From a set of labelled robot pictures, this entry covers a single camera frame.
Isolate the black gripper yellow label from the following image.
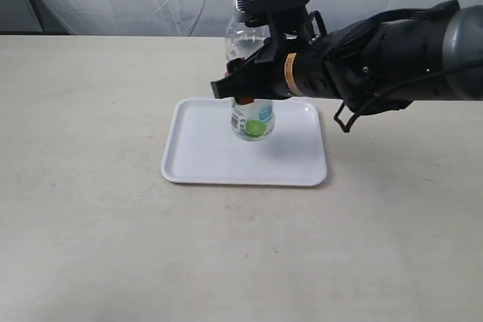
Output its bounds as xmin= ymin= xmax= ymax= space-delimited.
xmin=210 ymin=38 xmax=341 ymax=105

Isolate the clear plastic bottle green label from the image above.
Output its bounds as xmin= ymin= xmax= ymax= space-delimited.
xmin=225 ymin=0 xmax=275 ymax=141

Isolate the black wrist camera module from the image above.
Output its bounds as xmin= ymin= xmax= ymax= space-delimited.
xmin=234 ymin=0 xmax=328 ymax=45

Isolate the white rectangular plastic tray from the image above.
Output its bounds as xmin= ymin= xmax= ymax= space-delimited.
xmin=160 ymin=98 xmax=328 ymax=187

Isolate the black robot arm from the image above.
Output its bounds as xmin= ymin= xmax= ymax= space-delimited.
xmin=211 ymin=1 xmax=482 ymax=115

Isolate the black cable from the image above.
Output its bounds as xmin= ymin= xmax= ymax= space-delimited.
xmin=333 ymin=61 xmax=483 ymax=133

